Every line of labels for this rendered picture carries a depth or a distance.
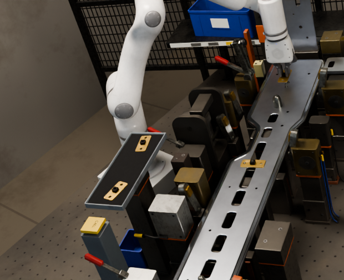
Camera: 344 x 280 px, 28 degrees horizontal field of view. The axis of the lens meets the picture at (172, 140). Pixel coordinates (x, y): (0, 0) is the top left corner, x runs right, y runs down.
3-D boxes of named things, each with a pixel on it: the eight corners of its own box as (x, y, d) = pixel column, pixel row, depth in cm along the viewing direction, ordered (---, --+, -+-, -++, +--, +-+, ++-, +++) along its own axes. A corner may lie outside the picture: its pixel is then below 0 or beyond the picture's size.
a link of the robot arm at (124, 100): (132, 103, 276) (135, 128, 263) (102, 98, 272) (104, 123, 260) (168, -10, 248) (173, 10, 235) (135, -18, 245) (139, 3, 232)
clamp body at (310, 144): (338, 227, 247) (324, 150, 227) (305, 224, 252) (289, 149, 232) (341, 214, 251) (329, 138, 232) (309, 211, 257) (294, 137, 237)
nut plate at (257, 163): (266, 160, 238) (265, 158, 237) (263, 168, 235) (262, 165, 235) (242, 160, 242) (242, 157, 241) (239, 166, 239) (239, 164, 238)
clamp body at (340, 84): (363, 164, 270) (353, 89, 250) (332, 163, 275) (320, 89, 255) (365, 153, 274) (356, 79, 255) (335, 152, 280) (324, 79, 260)
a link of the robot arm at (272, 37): (260, 35, 256) (261, 42, 257) (283, 34, 252) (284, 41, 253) (266, 23, 261) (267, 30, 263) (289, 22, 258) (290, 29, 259)
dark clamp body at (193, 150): (223, 237, 258) (199, 158, 236) (194, 235, 263) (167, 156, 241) (229, 223, 263) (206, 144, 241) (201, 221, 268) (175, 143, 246)
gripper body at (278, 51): (260, 39, 257) (266, 65, 264) (287, 38, 253) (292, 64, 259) (266, 29, 263) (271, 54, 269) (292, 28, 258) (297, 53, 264)
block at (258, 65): (277, 136, 297) (261, 64, 276) (269, 136, 299) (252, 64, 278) (278, 131, 300) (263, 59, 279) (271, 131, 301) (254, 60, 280)
